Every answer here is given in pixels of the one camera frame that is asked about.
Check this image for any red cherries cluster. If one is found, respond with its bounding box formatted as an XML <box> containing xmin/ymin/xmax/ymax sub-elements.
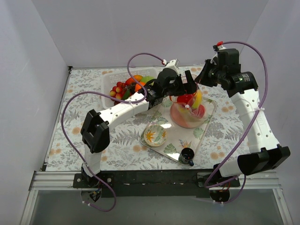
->
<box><xmin>109</xmin><ymin>82</ymin><xmax>127</xmax><ymax>100</ymax></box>

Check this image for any dark blue cup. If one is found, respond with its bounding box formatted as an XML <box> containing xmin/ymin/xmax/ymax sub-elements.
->
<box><xmin>178</xmin><ymin>148</ymin><xmax>195</xmax><ymax>166</ymax></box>

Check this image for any yellow mango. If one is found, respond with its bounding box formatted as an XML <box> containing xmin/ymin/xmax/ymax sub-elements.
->
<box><xmin>192</xmin><ymin>90</ymin><xmax>203</xmax><ymax>109</ymax></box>

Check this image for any pink white plate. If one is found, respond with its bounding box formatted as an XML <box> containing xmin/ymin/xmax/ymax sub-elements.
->
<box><xmin>170</xmin><ymin>97</ymin><xmax>208</xmax><ymax>129</ymax></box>

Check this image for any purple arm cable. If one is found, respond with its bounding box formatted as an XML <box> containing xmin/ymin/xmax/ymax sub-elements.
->
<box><xmin>60</xmin><ymin>52</ymin><xmax>165</xmax><ymax>213</ymax></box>
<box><xmin>203</xmin><ymin>41</ymin><xmax>268</xmax><ymax>203</ymax></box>

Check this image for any yellow banana bunch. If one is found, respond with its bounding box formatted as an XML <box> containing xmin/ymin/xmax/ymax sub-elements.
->
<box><xmin>177</xmin><ymin>104</ymin><xmax>188</xmax><ymax>114</ymax></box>

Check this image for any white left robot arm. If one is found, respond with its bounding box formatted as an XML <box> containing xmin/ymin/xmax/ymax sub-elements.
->
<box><xmin>81</xmin><ymin>68</ymin><xmax>197</xmax><ymax>188</ymax></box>

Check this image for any orange red mango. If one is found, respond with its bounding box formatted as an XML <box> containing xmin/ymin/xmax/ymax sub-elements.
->
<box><xmin>125</xmin><ymin>75</ymin><xmax>143</xmax><ymax>86</ymax></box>

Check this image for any floral tablecloth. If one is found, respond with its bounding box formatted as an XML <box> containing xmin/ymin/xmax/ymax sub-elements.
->
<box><xmin>45</xmin><ymin>68</ymin><xmax>244</xmax><ymax>172</ymax></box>

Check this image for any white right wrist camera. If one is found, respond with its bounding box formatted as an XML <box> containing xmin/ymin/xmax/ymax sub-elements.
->
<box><xmin>210</xmin><ymin>41</ymin><xmax>226</xmax><ymax>65</ymax></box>

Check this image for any white plastic fruit basket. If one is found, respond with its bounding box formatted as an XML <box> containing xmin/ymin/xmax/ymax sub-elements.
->
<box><xmin>101</xmin><ymin>67</ymin><xmax>159</xmax><ymax>109</ymax></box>

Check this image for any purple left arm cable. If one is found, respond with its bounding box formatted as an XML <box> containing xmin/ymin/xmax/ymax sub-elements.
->
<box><xmin>60</xmin><ymin>52</ymin><xmax>165</xmax><ymax>213</ymax></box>

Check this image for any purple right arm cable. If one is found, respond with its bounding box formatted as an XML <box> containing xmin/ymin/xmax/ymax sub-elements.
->
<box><xmin>203</xmin><ymin>41</ymin><xmax>268</xmax><ymax>203</ymax></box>

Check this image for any green fruit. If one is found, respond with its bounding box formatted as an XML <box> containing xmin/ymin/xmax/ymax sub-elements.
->
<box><xmin>140</xmin><ymin>75</ymin><xmax>155</xmax><ymax>84</ymax></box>

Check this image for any leaf pattern tray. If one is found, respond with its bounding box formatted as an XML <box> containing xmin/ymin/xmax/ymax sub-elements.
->
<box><xmin>140</xmin><ymin>89</ymin><xmax>216</xmax><ymax>164</ymax></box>

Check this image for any floral small bowl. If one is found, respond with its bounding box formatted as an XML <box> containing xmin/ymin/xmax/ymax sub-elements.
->
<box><xmin>143</xmin><ymin>125</ymin><xmax>167</xmax><ymax>147</ymax></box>

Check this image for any black base bar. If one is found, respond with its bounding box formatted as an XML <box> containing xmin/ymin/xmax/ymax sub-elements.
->
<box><xmin>72</xmin><ymin>169</ymin><xmax>235</xmax><ymax>199</ymax></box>

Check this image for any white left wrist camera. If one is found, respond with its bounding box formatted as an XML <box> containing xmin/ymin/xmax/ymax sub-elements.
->
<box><xmin>162</xmin><ymin>59</ymin><xmax>180</xmax><ymax>74</ymax></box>

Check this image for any clear zip top bag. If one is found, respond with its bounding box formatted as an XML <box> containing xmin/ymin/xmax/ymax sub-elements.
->
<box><xmin>170</xmin><ymin>82</ymin><xmax>209</xmax><ymax>125</ymax></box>

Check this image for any red apple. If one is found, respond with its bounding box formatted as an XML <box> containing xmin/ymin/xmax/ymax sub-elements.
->
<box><xmin>177</xmin><ymin>94</ymin><xmax>194</xmax><ymax>104</ymax></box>

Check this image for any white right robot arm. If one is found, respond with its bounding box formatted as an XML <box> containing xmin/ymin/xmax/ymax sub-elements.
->
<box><xmin>196</xmin><ymin>46</ymin><xmax>291</xmax><ymax>188</ymax></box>

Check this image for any orange fruit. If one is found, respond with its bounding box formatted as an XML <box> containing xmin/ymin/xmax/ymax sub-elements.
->
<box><xmin>135</xmin><ymin>84</ymin><xmax>143</xmax><ymax>92</ymax></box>

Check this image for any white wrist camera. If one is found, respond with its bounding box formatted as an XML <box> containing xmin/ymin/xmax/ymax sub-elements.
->
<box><xmin>162</xmin><ymin>59</ymin><xmax>180</xmax><ymax>74</ymax></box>
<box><xmin>210</xmin><ymin>41</ymin><xmax>226</xmax><ymax>65</ymax></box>

